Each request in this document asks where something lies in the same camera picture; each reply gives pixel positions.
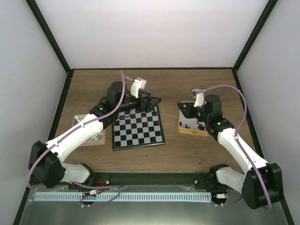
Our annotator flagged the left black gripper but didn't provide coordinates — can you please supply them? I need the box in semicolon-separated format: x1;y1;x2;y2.
117;90;162;113

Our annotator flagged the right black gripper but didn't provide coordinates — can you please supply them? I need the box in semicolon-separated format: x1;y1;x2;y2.
178;103;210;123

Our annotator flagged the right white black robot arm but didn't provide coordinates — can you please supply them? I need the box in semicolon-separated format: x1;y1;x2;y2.
177;94;284;209

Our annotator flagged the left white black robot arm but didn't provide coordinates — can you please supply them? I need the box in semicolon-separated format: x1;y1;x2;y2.
28;79;161;189

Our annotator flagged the pile of black chess pieces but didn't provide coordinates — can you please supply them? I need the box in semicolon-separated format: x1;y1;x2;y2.
179;121;206;131

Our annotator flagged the pile of white chess pieces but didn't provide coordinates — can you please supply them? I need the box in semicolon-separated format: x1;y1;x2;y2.
91;134;103;141

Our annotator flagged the yellow metal tin box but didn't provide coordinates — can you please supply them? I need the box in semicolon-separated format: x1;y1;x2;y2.
177;101;209;136

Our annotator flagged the black grey chessboard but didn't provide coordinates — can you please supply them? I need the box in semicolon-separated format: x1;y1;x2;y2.
112;106;165;151

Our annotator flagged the pink tray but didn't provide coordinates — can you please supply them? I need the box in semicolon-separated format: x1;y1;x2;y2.
72;114;105;147

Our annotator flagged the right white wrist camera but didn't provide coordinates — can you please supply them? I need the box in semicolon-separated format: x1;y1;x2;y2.
192;89;204;107

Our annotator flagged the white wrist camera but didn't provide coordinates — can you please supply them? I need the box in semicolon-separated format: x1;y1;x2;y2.
130;77;147;98
192;89;204;107

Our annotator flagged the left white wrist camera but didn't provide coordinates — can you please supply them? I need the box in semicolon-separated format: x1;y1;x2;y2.
130;77;147;98

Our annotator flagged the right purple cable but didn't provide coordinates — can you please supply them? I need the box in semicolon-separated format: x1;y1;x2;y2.
199;84;272;209

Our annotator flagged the purple cable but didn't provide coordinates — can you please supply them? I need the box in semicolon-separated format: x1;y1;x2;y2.
27;70;132;208
199;84;272;209

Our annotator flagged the black aluminium mounting rail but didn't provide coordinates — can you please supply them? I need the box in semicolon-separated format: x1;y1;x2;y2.
67;172;237;190

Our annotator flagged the light blue slotted cable duct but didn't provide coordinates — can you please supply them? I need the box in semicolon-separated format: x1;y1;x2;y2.
34;192;211;203

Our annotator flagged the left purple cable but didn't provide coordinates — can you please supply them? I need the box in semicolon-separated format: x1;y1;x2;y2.
27;70;132;208

